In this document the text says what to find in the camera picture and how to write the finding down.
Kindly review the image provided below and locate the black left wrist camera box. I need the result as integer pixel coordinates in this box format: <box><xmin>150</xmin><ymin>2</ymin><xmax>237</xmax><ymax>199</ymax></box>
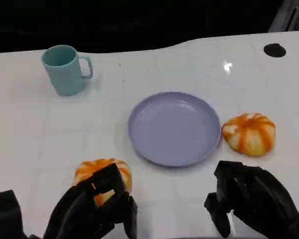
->
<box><xmin>0</xmin><ymin>190</ymin><xmax>24</xmax><ymax>239</ymax></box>

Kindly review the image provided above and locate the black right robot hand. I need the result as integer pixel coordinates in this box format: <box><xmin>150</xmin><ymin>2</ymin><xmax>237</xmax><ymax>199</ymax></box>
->
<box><xmin>203</xmin><ymin>160</ymin><xmax>299</xmax><ymax>239</ymax></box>

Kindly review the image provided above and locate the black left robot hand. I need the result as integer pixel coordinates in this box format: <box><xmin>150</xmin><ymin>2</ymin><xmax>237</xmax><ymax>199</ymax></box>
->
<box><xmin>43</xmin><ymin>163</ymin><xmax>138</xmax><ymax>239</ymax></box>

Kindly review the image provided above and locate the black round table grommet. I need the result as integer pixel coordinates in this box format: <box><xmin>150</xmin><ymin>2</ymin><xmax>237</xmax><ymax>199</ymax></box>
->
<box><xmin>263</xmin><ymin>43</ymin><xmax>287</xmax><ymax>58</ymax></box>

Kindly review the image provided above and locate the orange and white bread roll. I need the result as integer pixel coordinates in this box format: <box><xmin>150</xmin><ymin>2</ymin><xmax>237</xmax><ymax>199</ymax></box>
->
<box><xmin>74</xmin><ymin>158</ymin><xmax>133</xmax><ymax>207</ymax></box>
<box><xmin>221</xmin><ymin>112</ymin><xmax>276</xmax><ymax>157</ymax></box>

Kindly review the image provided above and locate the grey metal furniture frame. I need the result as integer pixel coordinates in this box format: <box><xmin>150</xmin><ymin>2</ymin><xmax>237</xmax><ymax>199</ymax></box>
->
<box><xmin>268</xmin><ymin>0</ymin><xmax>299</xmax><ymax>32</ymax></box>

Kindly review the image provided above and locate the pale green mug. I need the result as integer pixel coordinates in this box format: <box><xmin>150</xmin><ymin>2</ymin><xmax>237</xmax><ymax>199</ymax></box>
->
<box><xmin>41</xmin><ymin>44</ymin><xmax>94</xmax><ymax>97</ymax></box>

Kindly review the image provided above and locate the lilac plate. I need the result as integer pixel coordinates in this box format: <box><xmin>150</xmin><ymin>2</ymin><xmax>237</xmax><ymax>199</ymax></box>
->
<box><xmin>128</xmin><ymin>91</ymin><xmax>222</xmax><ymax>168</ymax></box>

